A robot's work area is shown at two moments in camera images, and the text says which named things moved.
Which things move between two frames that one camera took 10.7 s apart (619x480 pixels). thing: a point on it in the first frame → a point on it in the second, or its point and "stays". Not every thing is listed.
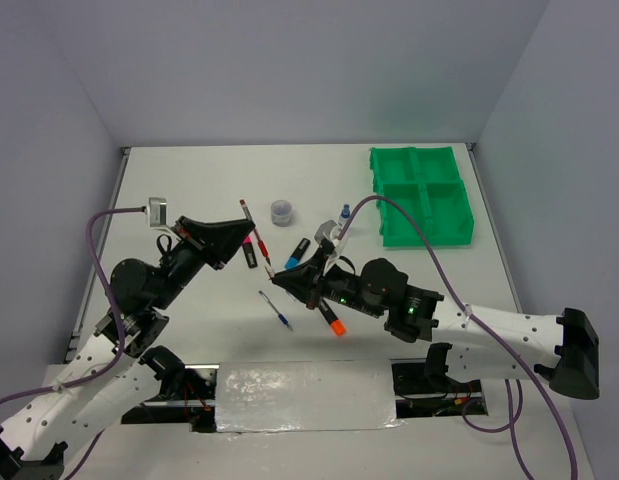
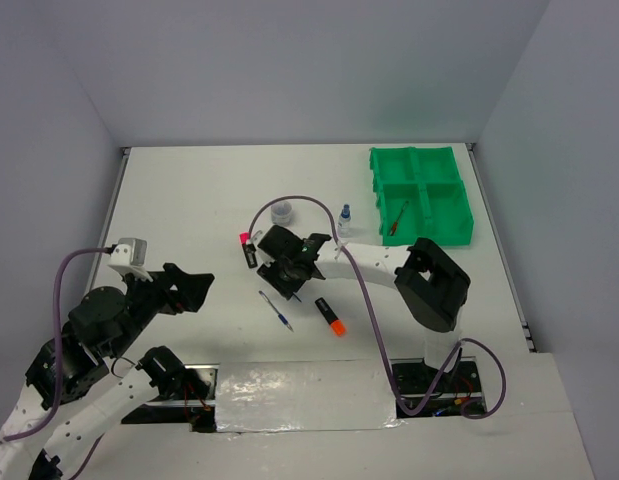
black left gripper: (220, 239) → (190, 293)
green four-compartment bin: (430, 182) stays
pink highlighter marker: (249, 252) stays
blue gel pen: (280, 316) stays
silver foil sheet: (304, 395) stays
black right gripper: (303, 280) → (286, 289)
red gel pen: (260, 244) → (395, 224)
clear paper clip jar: (281, 213) stays
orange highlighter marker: (336, 324) stays
